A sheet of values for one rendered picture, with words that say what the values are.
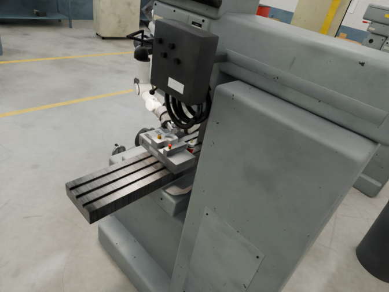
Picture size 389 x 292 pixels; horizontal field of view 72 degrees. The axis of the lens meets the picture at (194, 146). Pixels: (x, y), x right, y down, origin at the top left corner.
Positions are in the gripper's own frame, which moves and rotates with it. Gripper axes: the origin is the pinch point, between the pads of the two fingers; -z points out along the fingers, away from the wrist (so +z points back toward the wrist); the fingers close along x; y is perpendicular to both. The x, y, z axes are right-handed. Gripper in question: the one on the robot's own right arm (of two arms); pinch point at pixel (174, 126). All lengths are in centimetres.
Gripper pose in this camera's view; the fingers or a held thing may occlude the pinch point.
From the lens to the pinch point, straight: 148.9
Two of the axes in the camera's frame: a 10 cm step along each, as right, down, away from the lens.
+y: -1.8, 8.1, 5.5
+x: 8.7, -1.4, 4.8
